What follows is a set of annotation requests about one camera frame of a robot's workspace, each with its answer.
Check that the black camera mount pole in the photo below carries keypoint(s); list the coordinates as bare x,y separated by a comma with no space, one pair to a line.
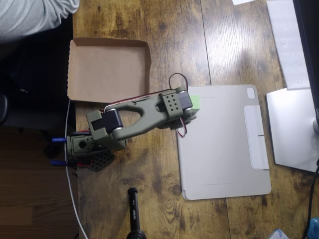
134,211

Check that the person in grey clothing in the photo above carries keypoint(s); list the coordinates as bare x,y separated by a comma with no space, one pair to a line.
27,15

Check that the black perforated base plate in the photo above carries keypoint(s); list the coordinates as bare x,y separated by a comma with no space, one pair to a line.
102,160

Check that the black monitor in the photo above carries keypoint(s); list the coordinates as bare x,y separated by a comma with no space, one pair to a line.
309,37

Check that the blue round object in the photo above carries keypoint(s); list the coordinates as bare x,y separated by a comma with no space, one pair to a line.
314,227

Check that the white blue packet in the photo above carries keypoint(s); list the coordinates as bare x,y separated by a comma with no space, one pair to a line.
279,234

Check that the white paper sheet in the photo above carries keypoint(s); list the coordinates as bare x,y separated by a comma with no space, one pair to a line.
240,1

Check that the cardboard tray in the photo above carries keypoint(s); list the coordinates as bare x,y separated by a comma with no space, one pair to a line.
107,69

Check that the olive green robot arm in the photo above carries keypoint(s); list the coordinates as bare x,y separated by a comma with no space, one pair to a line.
152,117

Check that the beige tablet case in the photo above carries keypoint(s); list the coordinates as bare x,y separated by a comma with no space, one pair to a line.
219,149

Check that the white foam sheet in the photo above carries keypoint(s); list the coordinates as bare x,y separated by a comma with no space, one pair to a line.
286,44

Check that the silver monitor stand base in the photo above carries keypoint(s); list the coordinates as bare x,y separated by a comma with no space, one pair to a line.
291,129

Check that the black chair armrest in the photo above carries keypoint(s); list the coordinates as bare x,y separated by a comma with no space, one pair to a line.
3,109

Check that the green cube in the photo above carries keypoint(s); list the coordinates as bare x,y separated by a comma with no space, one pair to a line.
196,102

